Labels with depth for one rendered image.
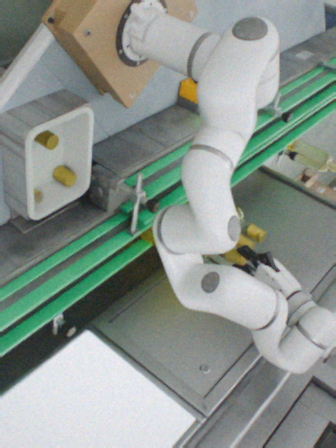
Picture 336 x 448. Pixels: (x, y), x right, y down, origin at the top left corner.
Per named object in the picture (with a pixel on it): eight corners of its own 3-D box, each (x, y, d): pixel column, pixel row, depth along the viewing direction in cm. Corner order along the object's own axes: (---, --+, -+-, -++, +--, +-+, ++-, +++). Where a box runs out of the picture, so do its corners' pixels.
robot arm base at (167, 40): (104, 38, 101) (166, 67, 94) (136, -21, 100) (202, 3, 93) (140, 68, 115) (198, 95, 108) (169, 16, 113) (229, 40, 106)
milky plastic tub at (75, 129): (4, 205, 115) (31, 225, 111) (-2, 114, 101) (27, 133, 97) (64, 174, 126) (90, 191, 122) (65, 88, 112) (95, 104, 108)
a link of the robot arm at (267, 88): (191, 92, 105) (260, 126, 98) (181, 43, 94) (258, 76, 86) (220, 61, 108) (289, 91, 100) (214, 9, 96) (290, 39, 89)
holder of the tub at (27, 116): (6, 221, 119) (28, 239, 115) (-2, 113, 102) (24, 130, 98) (63, 190, 130) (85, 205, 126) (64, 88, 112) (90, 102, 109)
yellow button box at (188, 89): (175, 103, 150) (196, 113, 147) (179, 78, 146) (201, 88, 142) (190, 95, 155) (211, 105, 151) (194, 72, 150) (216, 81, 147)
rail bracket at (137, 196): (106, 220, 126) (146, 247, 120) (111, 161, 115) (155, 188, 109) (115, 215, 127) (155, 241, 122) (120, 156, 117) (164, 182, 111)
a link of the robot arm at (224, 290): (293, 244, 95) (232, 242, 107) (213, 192, 84) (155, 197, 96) (269, 332, 90) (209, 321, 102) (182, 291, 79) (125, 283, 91)
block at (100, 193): (85, 200, 128) (106, 214, 124) (87, 168, 122) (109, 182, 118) (96, 194, 130) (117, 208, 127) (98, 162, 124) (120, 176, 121)
